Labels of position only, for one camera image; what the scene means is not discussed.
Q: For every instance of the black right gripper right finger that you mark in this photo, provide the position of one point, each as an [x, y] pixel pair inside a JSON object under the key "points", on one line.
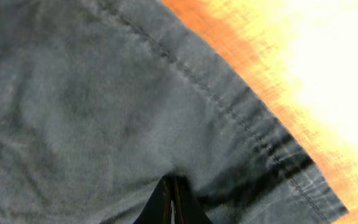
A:
{"points": [[187, 209]]}

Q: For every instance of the dark blue denim shorts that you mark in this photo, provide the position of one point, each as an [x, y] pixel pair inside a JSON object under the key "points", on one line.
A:
{"points": [[100, 99]]}

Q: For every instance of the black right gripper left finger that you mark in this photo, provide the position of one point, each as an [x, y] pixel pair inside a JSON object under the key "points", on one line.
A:
{"points": [[158, 209]]}

